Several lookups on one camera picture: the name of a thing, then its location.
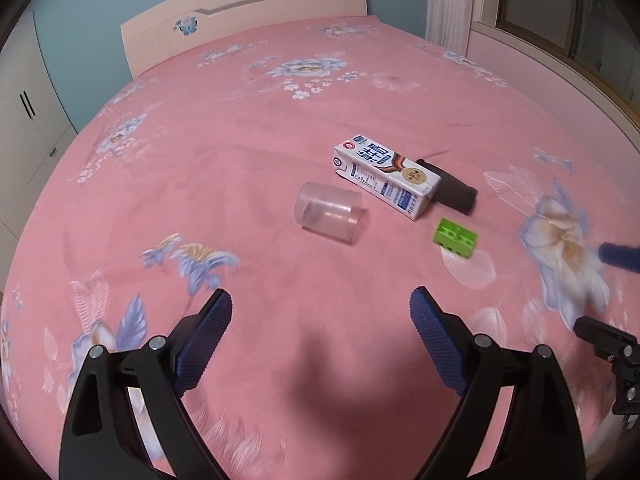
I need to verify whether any green toy block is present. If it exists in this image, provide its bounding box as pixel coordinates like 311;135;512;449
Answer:
432;217;479;259

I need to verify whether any cream bed headboard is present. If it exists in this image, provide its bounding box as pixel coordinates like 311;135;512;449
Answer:
120;0;370;80

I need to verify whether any pink floral blanket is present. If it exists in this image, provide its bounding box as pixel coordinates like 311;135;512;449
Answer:
0;14;640;480

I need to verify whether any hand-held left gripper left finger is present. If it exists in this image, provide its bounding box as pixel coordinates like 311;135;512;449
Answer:
59;287;236;480

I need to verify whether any black handle-shaped object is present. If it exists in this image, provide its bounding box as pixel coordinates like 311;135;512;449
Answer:
416;157;478;215

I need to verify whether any white curtain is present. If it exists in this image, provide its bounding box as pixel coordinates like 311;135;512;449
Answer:
427;0;506;58

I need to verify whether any white milk carton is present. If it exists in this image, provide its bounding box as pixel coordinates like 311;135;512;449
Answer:
332;134;442;221

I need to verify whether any window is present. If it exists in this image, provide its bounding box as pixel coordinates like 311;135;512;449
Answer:
495;0;640;131

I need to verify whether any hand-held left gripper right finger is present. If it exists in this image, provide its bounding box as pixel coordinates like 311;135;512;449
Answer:
409;286;587;480

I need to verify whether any clear plastic cup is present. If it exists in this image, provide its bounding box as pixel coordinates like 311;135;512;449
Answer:
295;181;364;246

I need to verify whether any white wardrobe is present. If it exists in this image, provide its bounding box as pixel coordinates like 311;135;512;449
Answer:
0;10;78;241

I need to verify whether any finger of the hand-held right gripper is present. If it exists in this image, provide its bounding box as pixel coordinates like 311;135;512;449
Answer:
599;241;640;273
572;316;640;416

